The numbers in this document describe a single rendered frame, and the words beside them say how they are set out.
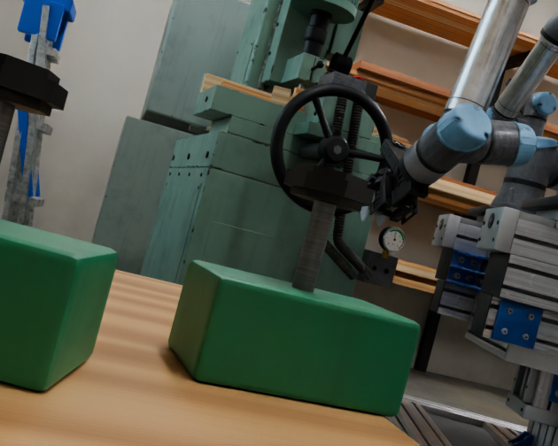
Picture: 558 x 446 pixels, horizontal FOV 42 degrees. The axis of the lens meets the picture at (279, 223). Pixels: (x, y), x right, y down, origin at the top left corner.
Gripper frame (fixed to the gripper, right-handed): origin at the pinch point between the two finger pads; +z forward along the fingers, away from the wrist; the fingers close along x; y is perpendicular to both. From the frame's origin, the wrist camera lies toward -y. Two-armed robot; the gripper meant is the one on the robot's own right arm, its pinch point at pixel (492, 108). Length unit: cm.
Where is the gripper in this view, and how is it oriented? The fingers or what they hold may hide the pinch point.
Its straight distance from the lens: 273.9
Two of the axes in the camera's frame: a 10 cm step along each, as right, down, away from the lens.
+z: -2.3, -0.5, 9.7
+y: -1.3, 9.9, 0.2
